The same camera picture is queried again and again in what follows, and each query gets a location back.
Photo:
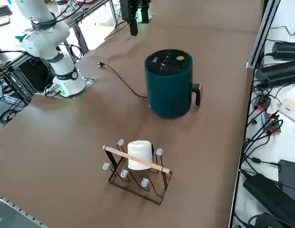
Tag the white cup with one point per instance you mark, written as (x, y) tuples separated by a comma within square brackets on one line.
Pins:
[(139, 156)]

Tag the aluminium frame post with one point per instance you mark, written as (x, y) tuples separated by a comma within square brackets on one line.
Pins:
[(261, 35)]

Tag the white box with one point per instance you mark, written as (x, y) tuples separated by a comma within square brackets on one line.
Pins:
[(291, 109)]

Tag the slim aluminium post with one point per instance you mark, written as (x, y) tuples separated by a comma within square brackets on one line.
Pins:
[(113, 12)]

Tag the green air fryer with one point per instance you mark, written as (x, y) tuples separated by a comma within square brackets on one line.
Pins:
[(166, 95)]

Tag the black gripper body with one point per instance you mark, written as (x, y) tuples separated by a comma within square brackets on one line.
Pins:
[(128, 9)]

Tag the black controller box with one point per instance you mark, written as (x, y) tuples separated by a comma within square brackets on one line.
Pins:
[(35, 73)]

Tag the orange air fryer knob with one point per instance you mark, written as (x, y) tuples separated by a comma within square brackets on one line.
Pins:
[(179, 57)]

